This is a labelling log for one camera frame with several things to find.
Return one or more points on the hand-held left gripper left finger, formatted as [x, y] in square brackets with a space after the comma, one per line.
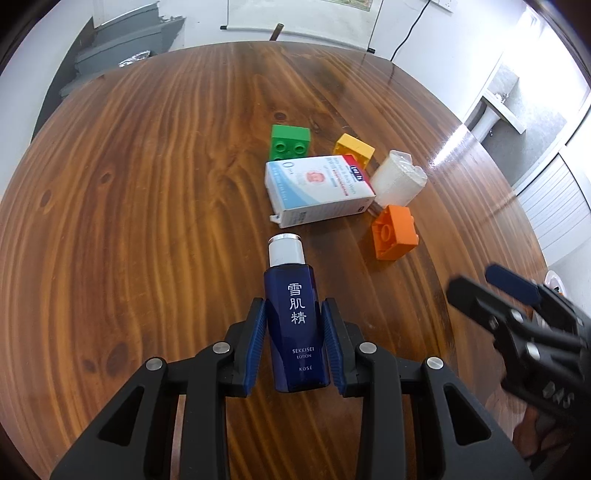
[256, 341]

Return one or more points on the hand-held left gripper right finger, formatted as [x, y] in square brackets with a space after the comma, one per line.
[332, 341]

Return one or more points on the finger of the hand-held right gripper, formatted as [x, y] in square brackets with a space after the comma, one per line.
[480, 307]
[512, 284]

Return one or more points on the dark blue lotion bottle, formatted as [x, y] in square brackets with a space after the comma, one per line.
[295, 323]

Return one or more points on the white slatted cabinet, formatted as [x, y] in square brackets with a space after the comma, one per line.
[558, 207]

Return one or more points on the orange toy building block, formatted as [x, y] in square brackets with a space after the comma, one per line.
[397, 230]

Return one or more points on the translucent white plastic cup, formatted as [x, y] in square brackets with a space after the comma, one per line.
[397, 182]

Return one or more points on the white medicine box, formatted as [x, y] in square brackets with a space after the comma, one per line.
[318, 184]

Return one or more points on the yellow toy building block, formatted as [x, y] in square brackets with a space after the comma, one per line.
[353, 145]

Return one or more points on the green toy building block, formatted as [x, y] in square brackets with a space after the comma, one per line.
[288, 138]

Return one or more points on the crumpled silver foil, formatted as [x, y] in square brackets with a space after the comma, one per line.
[135, 59]

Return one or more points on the grey stairs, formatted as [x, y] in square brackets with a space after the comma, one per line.
[129, 41]

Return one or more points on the white pedestal sink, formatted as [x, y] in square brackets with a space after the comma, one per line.
[491, 115]

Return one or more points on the white wall socket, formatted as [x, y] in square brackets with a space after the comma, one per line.
[445, 3]

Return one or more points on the brown wooden post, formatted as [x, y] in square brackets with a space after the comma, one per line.
[276, 32]

